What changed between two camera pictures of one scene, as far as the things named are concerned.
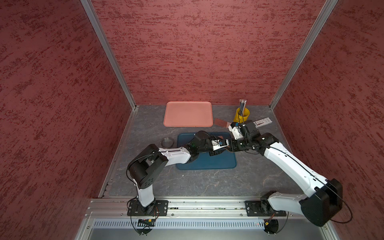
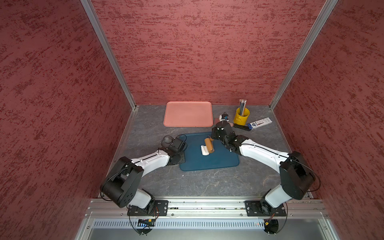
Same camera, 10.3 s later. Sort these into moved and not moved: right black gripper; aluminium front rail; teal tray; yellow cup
Moved: right black gripper
Not moved: yellow cup; aluminium front rail; teal tray
